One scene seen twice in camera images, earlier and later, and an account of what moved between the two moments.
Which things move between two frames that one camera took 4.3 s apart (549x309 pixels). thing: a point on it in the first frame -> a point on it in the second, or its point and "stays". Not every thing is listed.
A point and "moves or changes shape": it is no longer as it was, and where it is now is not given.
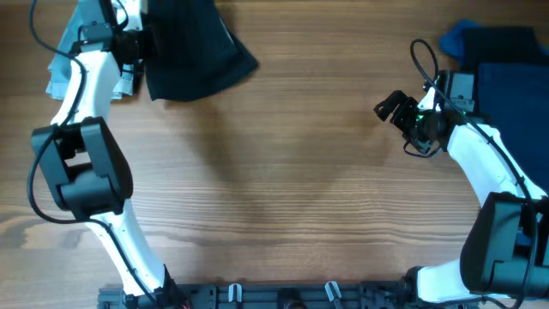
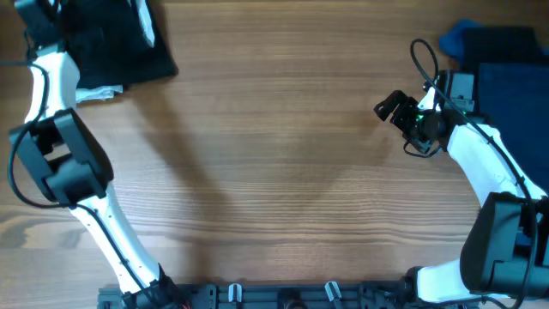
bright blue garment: [451, 41] stays
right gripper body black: [406, 118] stays
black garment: [196, 50] moves or changes shape
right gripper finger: [385, 108] stays
